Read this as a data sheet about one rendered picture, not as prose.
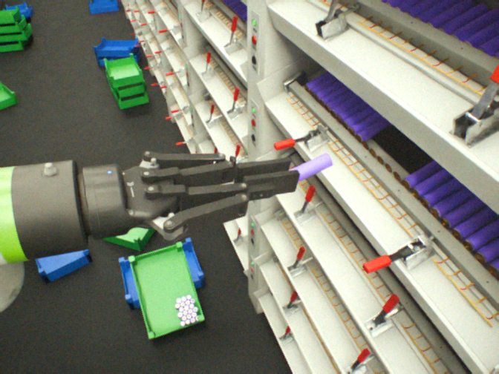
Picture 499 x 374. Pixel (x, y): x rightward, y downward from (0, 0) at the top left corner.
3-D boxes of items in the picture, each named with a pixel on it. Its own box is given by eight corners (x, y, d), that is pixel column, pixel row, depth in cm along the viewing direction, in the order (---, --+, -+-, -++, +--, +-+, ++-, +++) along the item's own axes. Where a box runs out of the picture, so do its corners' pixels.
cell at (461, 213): (490, 206, 49) (450, 231, 49) (480, 197, 50) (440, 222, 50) (491, 199, 47) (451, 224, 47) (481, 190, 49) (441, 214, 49)
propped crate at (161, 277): (203, 320, 139) (205, 319, 132) (151, 339, 133) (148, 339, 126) (181, 246, 149) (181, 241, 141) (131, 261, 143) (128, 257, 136)
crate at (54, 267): (29, 237, 168) (22, 226, 162) (72, 219, 176) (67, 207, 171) (46, 284, 150) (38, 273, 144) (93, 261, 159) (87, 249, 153)
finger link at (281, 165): (235, 187, 45) (233, 183, 46) (286, 179, 48) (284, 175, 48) (238, 168, 43) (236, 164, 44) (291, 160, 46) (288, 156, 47)
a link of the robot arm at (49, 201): (4, 203, 29) (12, 140, 35) (37, 289, 36) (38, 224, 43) (84, 193, 31) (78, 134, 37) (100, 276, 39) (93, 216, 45)
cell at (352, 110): (373, 107, 67) (343, 125, 67) (367, 102, 68) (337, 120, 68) (373, 100, 65) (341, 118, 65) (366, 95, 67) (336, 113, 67)
